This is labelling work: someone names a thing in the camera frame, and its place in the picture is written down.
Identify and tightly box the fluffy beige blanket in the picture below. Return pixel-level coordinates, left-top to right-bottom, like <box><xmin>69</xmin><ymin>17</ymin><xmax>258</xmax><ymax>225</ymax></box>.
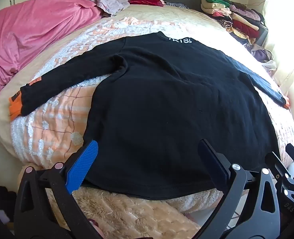
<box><xmin>46</xmin><ymin>186</ymin><xmax>224</xmax><ymax>239</ymax></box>

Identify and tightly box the beige bedspread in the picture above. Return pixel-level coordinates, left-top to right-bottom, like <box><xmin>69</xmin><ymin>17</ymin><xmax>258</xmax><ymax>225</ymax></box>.
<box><xmin>0</xmin><ymin>4</ymin><xmax>287</xmax><ymax>187</ymax></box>

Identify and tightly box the heap of purple clothes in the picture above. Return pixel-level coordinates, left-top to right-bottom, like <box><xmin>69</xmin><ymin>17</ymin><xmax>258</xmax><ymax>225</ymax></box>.
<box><xmin>244</xmin><ymin>42</ymin><xmax>278</xmax><ymax>71</ymax></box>

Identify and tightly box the light curtain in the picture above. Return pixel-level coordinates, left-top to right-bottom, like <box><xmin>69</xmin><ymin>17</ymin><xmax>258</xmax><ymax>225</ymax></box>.
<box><xmin>261</xmin><ymin>0</ymin><xmax>294</xmax><ymax>110</ymax></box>

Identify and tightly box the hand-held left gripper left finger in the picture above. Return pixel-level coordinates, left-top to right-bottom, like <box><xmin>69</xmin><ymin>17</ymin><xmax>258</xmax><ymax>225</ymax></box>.
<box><xmin>14</xmin><ymin>140</ymin><xmax>99</xmax><ymax>239</ymax></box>

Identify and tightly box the black long-sleeve sweater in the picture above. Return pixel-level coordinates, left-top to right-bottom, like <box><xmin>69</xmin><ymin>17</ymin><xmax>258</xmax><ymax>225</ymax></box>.
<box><xmin>8</xmin><ymin>31</ymin><xmax>290</xmax><ymax>201</ymax></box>

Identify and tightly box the pink blanket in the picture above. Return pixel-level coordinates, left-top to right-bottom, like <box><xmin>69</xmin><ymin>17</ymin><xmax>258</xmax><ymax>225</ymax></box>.
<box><xmin>0</xmin><ymin>0</ymin><xmax>105</xmax><ymax>102</ymax></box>

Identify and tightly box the pile of folded clothes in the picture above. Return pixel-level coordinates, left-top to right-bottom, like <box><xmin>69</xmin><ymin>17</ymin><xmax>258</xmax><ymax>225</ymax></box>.
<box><xmin>200</xmin><ymin>0</ymin><xmax>268</xmax><ymax>45</ymax></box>

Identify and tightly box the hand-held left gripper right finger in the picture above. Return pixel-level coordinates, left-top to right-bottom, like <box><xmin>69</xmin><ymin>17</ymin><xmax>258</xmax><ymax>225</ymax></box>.
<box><xmin>197</xmin><ymin>139</ymin><xmax>281</xmax><ymax>239</ymax></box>

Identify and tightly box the dark patterned cushion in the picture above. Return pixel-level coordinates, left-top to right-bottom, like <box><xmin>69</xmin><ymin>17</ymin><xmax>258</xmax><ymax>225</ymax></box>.
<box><xmin>165</xmin><ymin>2</ymin><xmax>190</xmax><ymax>9</ymax></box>

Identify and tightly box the lilac crumpled cloth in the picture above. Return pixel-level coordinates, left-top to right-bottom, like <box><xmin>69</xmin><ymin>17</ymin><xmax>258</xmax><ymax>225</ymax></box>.
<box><xmin>77</xmin><ymin>0</ymin><xmax>130</xmax><ymax>18</ymax></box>

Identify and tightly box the red cloth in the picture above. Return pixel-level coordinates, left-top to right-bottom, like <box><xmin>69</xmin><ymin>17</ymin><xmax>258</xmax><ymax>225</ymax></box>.
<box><xmin>128</xmin><ymin>0</ymin><xmax>165</xmax><ymax>7</ymax></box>

